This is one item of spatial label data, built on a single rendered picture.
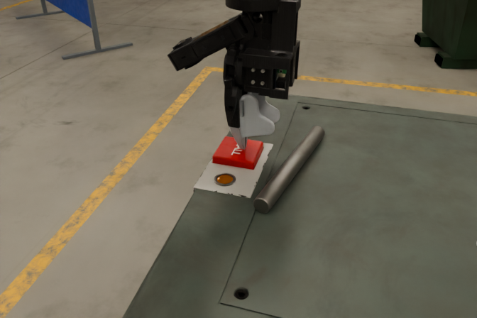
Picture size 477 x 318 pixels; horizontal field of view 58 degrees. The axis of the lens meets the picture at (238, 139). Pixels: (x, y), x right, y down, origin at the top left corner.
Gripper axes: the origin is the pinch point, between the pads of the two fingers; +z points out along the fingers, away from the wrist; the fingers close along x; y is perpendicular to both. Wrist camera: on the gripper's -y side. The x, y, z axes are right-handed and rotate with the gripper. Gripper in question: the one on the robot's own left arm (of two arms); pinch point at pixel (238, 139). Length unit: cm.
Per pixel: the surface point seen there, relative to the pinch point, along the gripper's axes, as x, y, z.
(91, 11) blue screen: 348, -265, 83
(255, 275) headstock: -20.7, 7.8, 2.7
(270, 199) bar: -10.8, 7.1, 0.9
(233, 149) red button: -0.5, -0.5, 1.5
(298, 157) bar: -1.3, 8.8, 0.6
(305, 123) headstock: 12.5, 7.8, 2.7
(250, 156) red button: -1.6, 2.3, 1.5
